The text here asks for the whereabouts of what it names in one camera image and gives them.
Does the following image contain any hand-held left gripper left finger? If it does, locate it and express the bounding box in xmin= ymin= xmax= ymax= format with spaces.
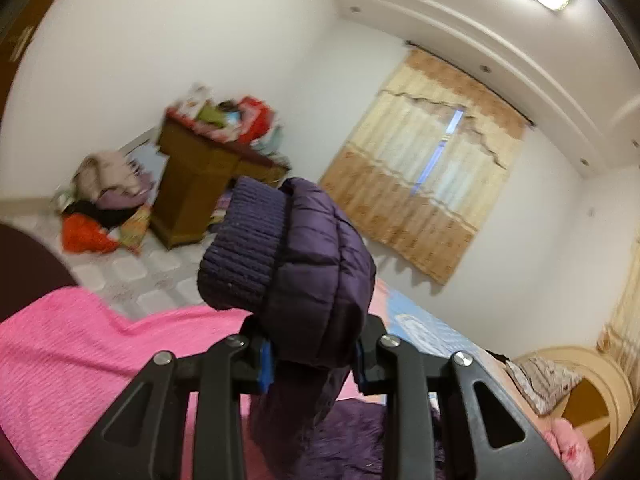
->
xmin=57 ymin=317 xmax=275 ymax=480

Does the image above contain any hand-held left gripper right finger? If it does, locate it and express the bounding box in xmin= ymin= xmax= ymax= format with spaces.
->
xmin=354 ymin=314 xmax=573 ymax=480

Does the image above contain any purple puffer jacket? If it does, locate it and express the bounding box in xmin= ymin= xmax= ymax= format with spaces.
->
xmin=197 ymin=175 xmax=446 ymax=480

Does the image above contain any pile of clothes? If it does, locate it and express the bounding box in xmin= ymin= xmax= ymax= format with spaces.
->
xmin=55 ymin=151 xmax=153 ymax=231

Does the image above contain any striped patterned pillow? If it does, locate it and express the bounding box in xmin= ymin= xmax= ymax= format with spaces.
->
xmin=504 ymin=352 xmax=584 ymax=417

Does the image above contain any brown wooden desk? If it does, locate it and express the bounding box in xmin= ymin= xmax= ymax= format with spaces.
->
xmin=149 ymin=112 xmax=292 ymax=251

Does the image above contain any pink blue printed bed sheet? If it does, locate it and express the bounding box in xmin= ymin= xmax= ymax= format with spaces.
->
xmin=0 ymin=277 xmax=506 ymax=480

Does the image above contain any beige floral window curtain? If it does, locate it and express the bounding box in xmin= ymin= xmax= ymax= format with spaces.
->
xmin=318 ymin=47 xmax=528 ymax=287

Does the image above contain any orange cloth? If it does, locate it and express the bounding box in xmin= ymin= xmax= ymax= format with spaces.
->
xmin=61 ymin=213 xmax=122 ymax=256

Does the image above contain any pink quilt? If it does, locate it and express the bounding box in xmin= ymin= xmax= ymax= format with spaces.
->
xmin=539 ymin=416 xmax=597 ymax=479

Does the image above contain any cream wooden headboard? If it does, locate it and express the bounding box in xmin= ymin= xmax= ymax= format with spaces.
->
xmin=514 ymin=344 xmax=637 ymax=463

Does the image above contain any dark maroon cloth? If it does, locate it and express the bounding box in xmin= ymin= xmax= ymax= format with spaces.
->
xmin=0 ymin=221 xmax=77 ymax=322

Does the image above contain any clutter of paper bags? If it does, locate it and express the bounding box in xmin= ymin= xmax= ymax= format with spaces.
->
xmin=167 ymin=82 xmax=287 ymax=161

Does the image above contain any beige side curtain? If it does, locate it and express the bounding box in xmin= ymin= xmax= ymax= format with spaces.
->
xmin=596 ymin=260 xmax=640 ymax=393

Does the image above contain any dark curtain rod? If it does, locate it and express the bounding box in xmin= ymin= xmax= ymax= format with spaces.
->
xmin=406 ymin=39 xmax=537 ymax=130

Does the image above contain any brown wooden door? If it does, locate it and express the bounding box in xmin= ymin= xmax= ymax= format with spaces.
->
xmin=0 ymin=0 xmax=87 ymax=113

